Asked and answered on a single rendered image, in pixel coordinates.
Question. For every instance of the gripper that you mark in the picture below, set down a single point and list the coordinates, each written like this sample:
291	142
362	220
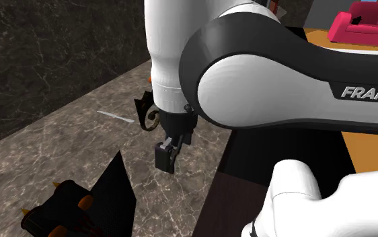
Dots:
177	123

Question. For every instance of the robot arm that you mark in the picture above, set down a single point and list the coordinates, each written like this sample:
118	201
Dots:
241	88

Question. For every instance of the black ornate scroll holder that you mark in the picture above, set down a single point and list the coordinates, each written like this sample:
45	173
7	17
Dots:
147	108

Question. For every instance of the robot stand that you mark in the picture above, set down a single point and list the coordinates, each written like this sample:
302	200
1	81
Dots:
238	197

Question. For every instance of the black flat panel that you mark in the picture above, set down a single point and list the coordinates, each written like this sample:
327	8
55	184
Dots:
117	187

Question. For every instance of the black figure with orange spikes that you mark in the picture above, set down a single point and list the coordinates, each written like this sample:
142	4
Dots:
61	210

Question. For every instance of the red sofa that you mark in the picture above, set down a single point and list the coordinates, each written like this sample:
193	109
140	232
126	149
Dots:
366	23

